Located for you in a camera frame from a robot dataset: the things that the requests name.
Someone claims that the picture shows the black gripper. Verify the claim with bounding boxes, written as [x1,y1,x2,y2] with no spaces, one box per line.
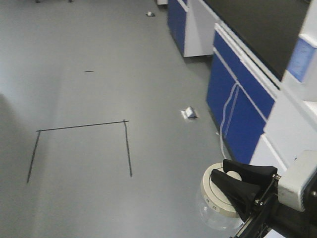
[211,159,317,238]

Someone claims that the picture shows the glass jar with white lid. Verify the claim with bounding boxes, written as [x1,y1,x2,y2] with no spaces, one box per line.
[196,162,243,233]

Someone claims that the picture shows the crumpled white paper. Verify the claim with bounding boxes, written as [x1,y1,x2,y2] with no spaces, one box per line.
[180,106,198,120]

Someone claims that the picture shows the blue lab cabinet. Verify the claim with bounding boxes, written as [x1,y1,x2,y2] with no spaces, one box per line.
[207,0,317,171]

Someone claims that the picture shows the far blue white cabinet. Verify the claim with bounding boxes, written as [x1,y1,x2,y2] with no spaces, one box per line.
[167,0,221,58]

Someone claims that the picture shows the small white floor debris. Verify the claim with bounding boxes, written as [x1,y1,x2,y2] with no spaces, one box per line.
[146,11,156,17]

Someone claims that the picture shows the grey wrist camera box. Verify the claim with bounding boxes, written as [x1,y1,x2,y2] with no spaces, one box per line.
[277,151,317,212]

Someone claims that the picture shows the white hose on cabinet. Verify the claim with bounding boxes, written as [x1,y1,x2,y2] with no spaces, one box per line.
[214,83,240,162]

